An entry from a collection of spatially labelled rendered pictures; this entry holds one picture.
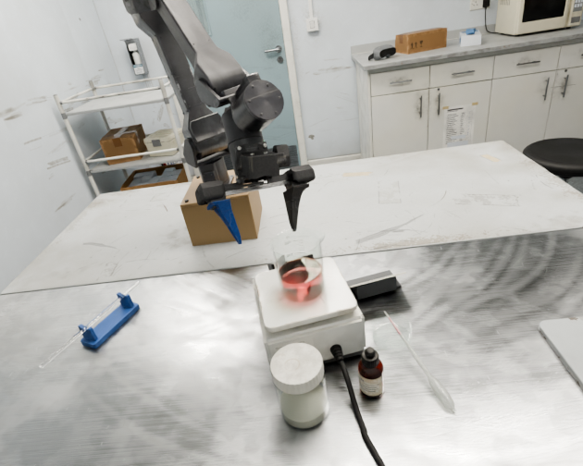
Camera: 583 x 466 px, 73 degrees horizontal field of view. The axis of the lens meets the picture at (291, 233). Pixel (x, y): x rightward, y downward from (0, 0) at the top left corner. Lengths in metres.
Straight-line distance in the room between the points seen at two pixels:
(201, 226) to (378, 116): 2.22
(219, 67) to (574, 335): 0.61
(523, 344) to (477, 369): 0.08
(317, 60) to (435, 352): 2.98
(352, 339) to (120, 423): 0.31
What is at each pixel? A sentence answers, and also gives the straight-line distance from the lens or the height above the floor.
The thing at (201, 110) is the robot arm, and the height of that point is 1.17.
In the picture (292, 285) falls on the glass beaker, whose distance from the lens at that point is 0.49.
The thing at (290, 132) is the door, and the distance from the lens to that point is 3.47.
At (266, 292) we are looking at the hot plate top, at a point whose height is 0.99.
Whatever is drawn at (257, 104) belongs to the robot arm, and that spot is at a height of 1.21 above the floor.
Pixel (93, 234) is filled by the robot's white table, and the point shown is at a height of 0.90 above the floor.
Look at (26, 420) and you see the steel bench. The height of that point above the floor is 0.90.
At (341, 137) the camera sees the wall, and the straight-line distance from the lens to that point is 3.52.
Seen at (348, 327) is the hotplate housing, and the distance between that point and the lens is 0.51.
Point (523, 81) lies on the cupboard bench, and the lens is 3.19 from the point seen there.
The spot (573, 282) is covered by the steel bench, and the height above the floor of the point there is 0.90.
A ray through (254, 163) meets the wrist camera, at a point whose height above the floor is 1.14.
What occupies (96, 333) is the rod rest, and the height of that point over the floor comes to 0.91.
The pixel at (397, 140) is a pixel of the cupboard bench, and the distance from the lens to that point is 2.99.
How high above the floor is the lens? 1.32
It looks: 30 degrees down
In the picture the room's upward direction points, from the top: 9 degrees counter-clockwise
